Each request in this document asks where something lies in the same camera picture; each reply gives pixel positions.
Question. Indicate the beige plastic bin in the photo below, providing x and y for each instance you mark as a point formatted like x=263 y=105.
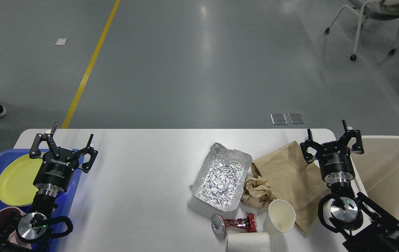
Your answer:
x=378 y=170

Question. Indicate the lying white paper cup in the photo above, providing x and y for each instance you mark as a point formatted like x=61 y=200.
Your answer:
x=248 y=242

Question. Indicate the upright white paper cup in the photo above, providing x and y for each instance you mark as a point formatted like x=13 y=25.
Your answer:
x=281 y=217

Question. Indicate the aluminium foil tray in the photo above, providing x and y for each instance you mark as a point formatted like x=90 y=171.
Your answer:
x=221 y=178

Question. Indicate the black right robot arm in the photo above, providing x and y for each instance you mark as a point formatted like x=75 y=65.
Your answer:
x=365 y=226

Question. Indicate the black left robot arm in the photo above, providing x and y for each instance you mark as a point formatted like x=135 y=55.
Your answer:
x=34 y=230

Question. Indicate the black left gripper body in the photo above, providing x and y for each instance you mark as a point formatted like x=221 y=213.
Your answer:
x=57 y=171

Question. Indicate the yellow plastic plate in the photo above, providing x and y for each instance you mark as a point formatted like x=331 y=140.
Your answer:
x=16 y=181

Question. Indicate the crumpled brown paper ball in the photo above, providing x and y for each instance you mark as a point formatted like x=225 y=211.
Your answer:
x=257 y=193

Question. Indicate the left metal floor plate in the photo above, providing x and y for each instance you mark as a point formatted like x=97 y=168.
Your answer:
x=279 y=119

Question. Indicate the white framed office chair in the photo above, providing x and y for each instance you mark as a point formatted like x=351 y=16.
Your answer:
x=380 y=10

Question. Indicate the right metal floor plate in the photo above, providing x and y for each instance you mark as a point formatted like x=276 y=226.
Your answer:
x=296 y=118

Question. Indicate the metal floor plate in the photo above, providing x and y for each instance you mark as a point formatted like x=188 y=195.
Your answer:
x=296 y=118
x=279 y=119

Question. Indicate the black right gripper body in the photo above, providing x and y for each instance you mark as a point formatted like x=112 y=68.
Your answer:
x=335 y=162

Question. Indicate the crushed red soda can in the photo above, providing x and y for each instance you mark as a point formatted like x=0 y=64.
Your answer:
x=220 y=225

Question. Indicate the pink mug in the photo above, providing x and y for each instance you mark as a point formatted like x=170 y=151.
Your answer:
x=13 y=238

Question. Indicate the brown paper bag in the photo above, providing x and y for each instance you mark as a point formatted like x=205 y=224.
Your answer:
x=293 y=180

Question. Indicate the white floor marker tag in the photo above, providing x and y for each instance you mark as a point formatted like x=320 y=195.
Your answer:
x=61 y=41

